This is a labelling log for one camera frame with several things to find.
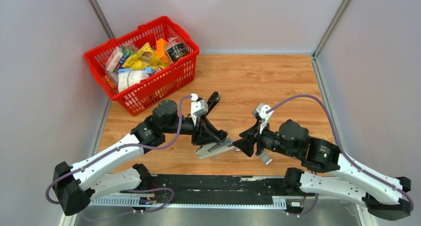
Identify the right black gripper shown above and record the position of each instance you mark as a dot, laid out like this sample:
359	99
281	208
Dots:
246	144

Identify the black labelled package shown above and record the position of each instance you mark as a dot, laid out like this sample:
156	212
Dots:
176	51

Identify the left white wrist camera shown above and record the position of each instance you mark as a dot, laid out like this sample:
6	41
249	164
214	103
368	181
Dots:
199	107

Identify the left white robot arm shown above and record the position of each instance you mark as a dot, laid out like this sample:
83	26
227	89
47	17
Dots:
77	185

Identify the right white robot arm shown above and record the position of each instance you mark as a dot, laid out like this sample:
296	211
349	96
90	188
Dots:
329	172

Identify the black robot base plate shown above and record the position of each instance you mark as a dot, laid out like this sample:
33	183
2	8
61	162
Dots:
218	189

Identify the white round package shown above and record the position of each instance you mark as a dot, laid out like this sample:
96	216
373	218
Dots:
128	79

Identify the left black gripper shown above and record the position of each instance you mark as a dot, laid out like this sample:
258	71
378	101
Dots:
202	133

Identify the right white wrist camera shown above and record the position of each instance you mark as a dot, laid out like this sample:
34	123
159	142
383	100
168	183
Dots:
262	117

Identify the red plastic shopping basket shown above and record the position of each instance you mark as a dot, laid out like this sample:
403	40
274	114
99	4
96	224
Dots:
150	91

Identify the black and grey stapler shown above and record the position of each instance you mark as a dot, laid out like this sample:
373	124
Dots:
213	149

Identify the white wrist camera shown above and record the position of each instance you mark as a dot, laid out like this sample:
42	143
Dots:
262	117
199	107

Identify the white pink box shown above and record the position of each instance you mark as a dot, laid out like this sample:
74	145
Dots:
114	59

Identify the orange box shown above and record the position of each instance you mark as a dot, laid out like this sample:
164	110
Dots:
161	47

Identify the yellow snack bag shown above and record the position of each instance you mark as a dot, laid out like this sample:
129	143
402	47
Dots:
144	57

